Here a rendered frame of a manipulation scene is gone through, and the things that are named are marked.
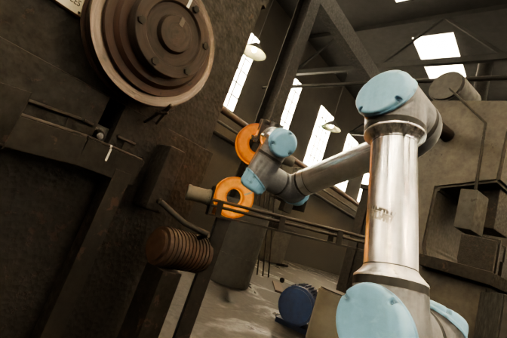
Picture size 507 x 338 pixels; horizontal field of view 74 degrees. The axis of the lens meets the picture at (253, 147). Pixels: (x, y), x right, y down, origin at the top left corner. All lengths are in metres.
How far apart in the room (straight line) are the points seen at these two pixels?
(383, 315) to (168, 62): 0.92
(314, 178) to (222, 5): 1.00
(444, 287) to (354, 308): 2.57
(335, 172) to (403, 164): 0.28
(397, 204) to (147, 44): 0.83
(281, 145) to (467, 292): 2.38
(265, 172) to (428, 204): 2.53
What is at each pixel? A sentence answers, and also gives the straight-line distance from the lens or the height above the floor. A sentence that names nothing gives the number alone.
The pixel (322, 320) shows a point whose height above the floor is 0.43.
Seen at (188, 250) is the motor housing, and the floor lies 0.48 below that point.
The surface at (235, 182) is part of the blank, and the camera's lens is 1.27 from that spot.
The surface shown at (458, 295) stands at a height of 0.67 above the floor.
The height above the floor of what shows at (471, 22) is 7.60.
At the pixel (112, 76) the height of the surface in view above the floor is 0.91.
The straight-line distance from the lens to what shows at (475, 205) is 2.94.
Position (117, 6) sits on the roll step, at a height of 1.10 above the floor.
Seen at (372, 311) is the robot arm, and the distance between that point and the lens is 0.56.
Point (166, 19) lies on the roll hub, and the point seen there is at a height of 1.13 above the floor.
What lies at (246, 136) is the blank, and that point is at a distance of 1.20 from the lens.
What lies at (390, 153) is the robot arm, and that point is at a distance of 0.66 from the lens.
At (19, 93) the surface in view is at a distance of 0.81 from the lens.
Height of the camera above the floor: 0.61
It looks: 13 degrees up
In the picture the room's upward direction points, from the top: 20 degrees clockwise
